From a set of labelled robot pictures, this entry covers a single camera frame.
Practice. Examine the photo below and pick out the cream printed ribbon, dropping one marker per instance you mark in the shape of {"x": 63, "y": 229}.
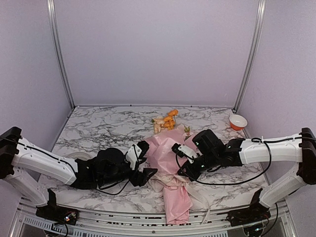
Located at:
{"x": 179, "y": 197}

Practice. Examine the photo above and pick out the orange fake flower stem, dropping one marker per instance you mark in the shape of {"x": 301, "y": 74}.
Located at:
{"x": 170, "y": 120}

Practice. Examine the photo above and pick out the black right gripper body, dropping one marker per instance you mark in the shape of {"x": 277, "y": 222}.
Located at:
{"x": 210, "y": 161}

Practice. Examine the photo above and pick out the peach fake flower stem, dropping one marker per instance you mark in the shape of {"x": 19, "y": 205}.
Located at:
{"x": 158, "y": 124}

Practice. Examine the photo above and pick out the pink wrapping paper sheet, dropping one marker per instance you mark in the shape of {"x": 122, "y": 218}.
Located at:
{"x": 160, "y": 154}

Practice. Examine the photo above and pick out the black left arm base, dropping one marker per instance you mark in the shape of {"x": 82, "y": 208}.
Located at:
{"x": 52, "y": 211}

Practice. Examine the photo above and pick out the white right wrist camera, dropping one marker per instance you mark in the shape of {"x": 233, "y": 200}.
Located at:
{"x": 182, "y": 150}

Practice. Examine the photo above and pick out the aluminium frame post right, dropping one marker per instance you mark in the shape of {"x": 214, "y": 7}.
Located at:
{"x": 258, "y": 27}

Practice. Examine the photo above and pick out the orange bowl white inside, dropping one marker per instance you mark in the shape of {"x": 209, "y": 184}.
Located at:
{"x": 237, "y": 122}

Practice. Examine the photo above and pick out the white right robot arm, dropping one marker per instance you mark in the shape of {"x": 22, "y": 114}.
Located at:
{"x": 298, "y": 149}

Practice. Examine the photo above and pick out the aluminium front rail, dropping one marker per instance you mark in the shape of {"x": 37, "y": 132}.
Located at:
{"x": 93, "y": 223}

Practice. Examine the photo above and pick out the aluminium frame post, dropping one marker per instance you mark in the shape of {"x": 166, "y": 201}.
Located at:
{"x": 58, "y": 51}
{"x": 258, "y": 27}

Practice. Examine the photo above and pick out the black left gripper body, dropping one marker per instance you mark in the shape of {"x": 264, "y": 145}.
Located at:
{"x": 110, "y": 180}

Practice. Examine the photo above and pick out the aluminium frame post left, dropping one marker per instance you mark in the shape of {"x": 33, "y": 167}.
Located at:
{"x": 58, "y": 51}

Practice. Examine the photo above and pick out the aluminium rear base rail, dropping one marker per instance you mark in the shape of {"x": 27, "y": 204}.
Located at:
{"x": 151, "y": 105}

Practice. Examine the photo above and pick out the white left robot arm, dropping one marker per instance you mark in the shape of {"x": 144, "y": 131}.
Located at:
{"x": 17, "y": 153}

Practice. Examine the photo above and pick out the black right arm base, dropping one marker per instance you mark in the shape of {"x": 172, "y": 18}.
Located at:
{"x": 255, "y": 212}

